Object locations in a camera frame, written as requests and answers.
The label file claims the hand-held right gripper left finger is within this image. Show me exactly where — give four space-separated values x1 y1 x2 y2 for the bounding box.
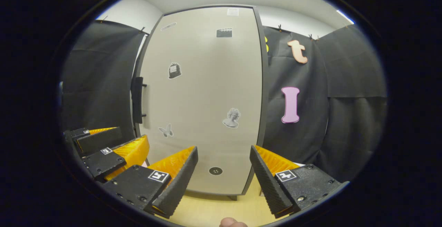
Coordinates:
102 146 199 219

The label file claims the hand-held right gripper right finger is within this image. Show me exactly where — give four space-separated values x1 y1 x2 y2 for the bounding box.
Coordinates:
249 145 350 219

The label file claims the black cabinet door handle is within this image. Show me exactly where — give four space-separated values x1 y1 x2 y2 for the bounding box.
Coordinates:
131 77 147 124

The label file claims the black backdrop cloth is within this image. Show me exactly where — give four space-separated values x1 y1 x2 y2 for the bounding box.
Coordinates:
262 24 388 183
61 20 148 144

